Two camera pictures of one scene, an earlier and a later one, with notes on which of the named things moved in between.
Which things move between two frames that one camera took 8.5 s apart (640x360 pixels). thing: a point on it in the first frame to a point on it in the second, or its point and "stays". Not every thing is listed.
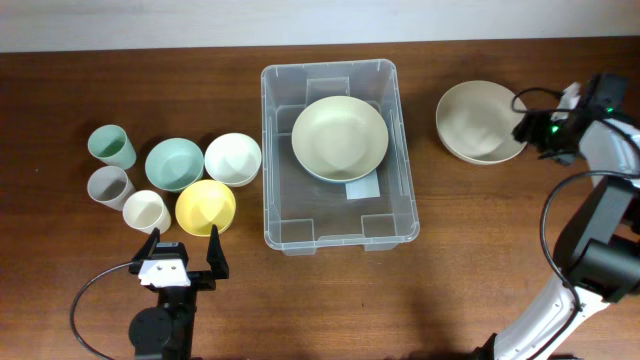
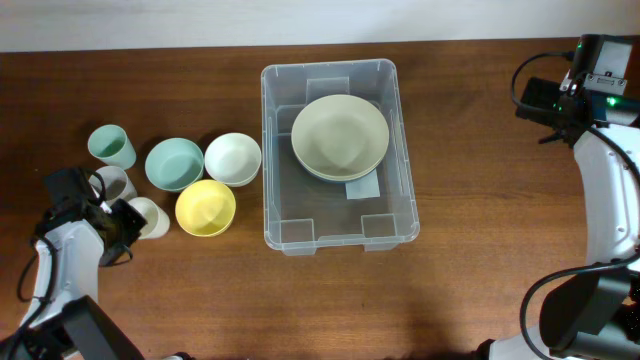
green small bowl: x=174 y=165 stays
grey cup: x=110 y=186 stays
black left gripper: x=206 y=279 to x=133 y=221
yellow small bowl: x=203 y=203 stays
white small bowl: x=233 y=159 stays
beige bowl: x=475 y=122 to x=340 y=136
